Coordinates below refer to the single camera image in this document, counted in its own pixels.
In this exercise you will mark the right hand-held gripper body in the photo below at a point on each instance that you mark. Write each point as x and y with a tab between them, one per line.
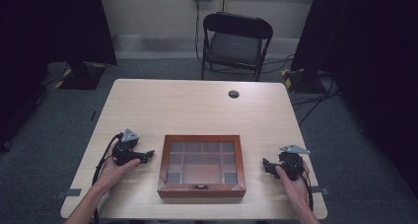
292	163

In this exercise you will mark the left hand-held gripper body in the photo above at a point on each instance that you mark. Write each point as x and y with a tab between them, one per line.
126	148

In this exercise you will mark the wooden box with glass lid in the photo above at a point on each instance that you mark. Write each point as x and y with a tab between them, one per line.
202	166

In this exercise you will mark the person's right hand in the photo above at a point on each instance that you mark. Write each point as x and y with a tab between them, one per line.
295	187

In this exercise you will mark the person's left hand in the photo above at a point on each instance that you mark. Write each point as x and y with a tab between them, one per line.
111	173

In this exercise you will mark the grey tape strip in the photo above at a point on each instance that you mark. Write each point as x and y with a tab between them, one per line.
320	190
69	193

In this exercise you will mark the black table grommet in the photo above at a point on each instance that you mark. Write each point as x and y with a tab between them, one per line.
233	94

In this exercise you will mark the black stand base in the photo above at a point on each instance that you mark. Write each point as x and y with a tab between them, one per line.
82	76
304	81

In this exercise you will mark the black curtain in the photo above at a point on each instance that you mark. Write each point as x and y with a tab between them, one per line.
368	69

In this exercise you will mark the black folding chair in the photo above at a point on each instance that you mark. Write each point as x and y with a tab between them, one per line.
236	46

